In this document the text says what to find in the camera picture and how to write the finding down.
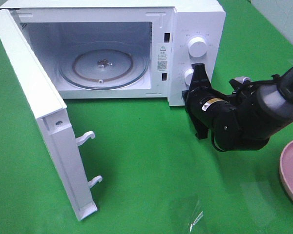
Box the white microwave door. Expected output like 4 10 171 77
0 10 102 220

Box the upper white microwave knob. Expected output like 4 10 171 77
188 36 208 58

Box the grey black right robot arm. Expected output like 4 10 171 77
182 63 293 152

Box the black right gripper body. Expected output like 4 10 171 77
182 88 269 152

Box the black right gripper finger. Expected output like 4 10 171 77
189 63 211 92
186 106 209 139

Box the white microwave knob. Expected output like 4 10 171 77
184 68 193 86
188 36 208 58

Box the lower white microwave knob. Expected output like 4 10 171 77
184 68 193 86

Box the white microwave oven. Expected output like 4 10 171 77
0 0 226 106

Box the glass microwave turntable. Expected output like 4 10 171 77
59 41 150 90

